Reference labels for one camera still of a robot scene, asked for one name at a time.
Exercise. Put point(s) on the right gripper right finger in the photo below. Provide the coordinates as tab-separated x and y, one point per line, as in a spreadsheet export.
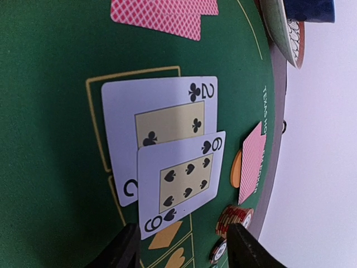
245	251

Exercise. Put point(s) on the nine of spades card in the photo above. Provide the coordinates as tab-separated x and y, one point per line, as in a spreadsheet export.
176	178

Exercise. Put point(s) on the orange big blind button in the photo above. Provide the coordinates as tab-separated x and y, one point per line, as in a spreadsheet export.
236	170

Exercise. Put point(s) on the brown chip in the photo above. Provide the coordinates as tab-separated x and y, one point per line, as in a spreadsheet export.
217	250

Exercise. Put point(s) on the round green poker mat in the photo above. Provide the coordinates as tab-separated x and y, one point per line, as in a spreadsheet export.
57	208

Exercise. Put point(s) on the red chips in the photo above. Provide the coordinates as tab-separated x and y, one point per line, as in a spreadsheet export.
231	215

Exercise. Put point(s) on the patterned ceramic saucer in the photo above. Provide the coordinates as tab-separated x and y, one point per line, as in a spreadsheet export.
288	35

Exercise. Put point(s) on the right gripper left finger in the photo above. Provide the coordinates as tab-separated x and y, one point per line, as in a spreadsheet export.
123	250

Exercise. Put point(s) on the two of clubs card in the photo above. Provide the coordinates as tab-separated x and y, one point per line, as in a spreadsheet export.
146	112

